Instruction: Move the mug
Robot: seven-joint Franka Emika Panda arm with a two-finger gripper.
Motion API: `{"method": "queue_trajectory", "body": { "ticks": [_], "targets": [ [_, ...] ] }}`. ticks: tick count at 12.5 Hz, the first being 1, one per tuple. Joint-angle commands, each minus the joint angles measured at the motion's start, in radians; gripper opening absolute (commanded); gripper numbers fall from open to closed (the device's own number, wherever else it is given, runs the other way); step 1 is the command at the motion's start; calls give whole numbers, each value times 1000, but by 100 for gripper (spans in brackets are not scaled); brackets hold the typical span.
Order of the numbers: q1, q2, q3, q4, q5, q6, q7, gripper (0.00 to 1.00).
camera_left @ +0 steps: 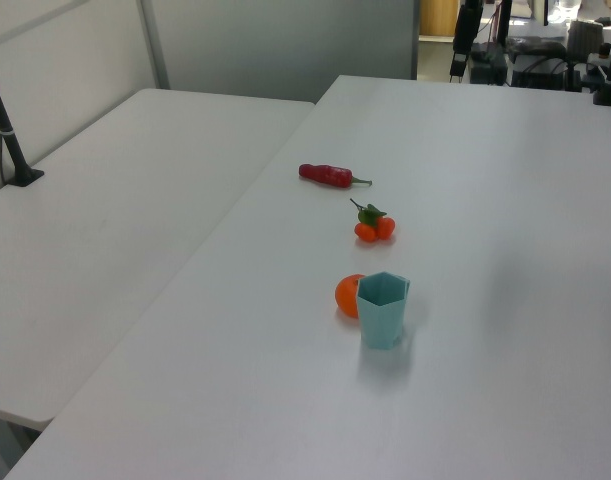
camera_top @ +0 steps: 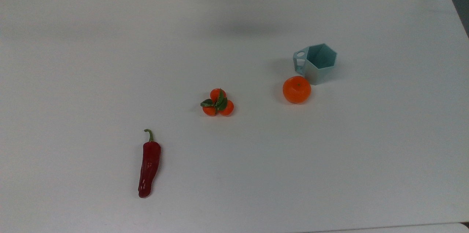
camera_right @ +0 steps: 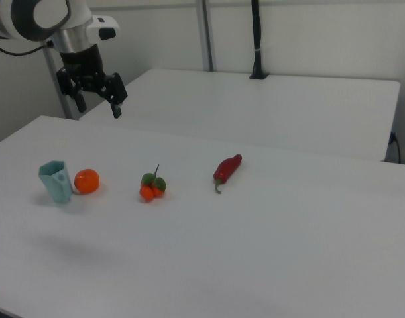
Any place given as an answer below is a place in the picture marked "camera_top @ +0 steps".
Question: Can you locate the light blue hexagonal mug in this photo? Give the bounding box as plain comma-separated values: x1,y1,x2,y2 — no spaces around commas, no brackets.
293,43,338,86

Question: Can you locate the small oranges cluster with leaves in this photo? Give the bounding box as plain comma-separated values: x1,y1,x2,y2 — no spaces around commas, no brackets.
200,88,235,117

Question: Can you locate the large orange mandarin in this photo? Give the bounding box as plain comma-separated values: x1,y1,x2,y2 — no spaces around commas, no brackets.
282,76,312,104

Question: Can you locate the red chili pepper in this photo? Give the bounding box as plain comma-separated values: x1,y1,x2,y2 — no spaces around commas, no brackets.
138,129,162,199

